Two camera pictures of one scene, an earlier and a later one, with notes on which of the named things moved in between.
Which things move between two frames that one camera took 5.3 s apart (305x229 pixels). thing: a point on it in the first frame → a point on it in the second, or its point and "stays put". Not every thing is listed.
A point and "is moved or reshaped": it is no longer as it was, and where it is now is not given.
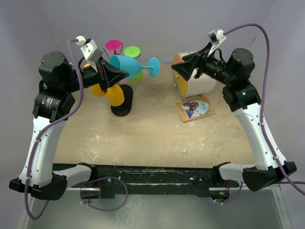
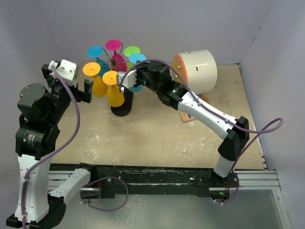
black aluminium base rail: [113, 181] stays put
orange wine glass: [115, 96] stays put
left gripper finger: [113, 77] → [46, 72]
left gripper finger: [112, 68] → [86, 95]
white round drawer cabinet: [195, 87] stays put
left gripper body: [102, 72] → [60, 92]
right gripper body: [202, 64] → [143, 77]
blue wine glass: [132, 67] is moved or reshaped
